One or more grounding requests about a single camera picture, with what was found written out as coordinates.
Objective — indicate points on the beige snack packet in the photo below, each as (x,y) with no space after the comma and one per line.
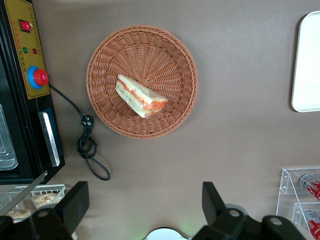
(18,213)
(46,198)

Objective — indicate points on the grey metal lever bar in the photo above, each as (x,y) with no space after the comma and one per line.
(22,195)

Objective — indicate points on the black sealing machine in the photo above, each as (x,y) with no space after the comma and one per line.
(25,120)

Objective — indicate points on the clear acrylic bottle rack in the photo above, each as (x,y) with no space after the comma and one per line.
(287,180)

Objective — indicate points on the red cola bottle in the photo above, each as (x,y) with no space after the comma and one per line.
(313,223)
(311,186)

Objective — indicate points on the cream plastic tray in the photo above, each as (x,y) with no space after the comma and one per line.
(308,62)

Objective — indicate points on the red rocker switch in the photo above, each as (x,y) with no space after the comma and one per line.
(25,26)

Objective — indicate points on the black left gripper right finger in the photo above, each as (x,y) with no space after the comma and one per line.
(215,207)

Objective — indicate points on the round brown wicker basket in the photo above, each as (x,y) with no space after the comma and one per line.
(150,50)

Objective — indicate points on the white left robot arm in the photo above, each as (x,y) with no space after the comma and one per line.
(165,235)

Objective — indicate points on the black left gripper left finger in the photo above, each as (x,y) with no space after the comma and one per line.
(75,205)

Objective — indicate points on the triangle sandwich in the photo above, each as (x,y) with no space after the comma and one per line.
(140,96)

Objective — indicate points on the steel tray in machine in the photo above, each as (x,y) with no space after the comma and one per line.
(6,145)

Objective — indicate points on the red emergency stop button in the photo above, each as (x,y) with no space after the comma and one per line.
(40,77)

